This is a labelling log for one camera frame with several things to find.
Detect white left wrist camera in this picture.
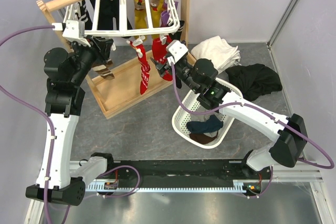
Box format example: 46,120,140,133
62,20,91,47

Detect white plastic clip hanger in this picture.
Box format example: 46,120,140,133
53,0,180,38

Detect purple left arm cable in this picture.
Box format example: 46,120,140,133
0,25,64,224

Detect brown sock in basket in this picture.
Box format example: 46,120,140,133
189,133,218,145

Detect crumpled black cloth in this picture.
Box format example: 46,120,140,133
225,63,282,101

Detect wooden drying rack stand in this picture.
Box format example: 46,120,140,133
36,0,190,119

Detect yellow reindeer sock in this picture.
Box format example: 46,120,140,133
133,0,166,40

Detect black sock white stripes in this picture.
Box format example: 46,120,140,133
78,0,92,30

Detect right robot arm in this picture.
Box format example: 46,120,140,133
154,57,307,179

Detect navy blue sock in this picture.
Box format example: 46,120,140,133
186,115,224,134

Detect aluminium rail frame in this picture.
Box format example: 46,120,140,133
26,153,322,223

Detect plain black sock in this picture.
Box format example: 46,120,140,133
85,0,133,30

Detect red patterned Christmas sock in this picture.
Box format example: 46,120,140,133
152,36,172,65

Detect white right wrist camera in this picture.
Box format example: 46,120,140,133
166,40,188,66

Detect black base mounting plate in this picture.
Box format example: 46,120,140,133
96,159,272,196

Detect purple striped sock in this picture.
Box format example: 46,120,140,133
160,1,173,27

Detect folded white towel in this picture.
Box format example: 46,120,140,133
191,36,240,73

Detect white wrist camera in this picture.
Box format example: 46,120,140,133
166,40,188,66
62,20,91,47

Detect brown striped sock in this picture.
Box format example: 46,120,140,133
91,59,114,79

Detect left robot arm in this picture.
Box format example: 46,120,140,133
26,36,115,206

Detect white perforated laundry basket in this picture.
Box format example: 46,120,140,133
172,91,234,149

